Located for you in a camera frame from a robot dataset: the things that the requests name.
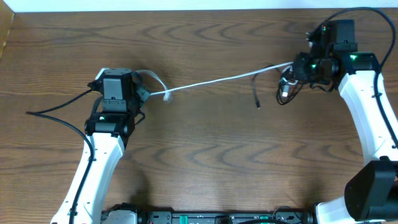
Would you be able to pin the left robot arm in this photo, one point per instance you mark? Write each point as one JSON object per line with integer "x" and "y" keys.
{"x": 107, "y": 130}

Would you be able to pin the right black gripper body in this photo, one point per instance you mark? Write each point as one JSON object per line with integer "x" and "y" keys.
{"x": 310, "y": 70}

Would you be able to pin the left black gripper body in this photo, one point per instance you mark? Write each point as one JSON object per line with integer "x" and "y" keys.
{"x": 136, "y": 103}

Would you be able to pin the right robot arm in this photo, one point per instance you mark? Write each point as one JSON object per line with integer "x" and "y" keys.
{"x": 371, "y": 195}

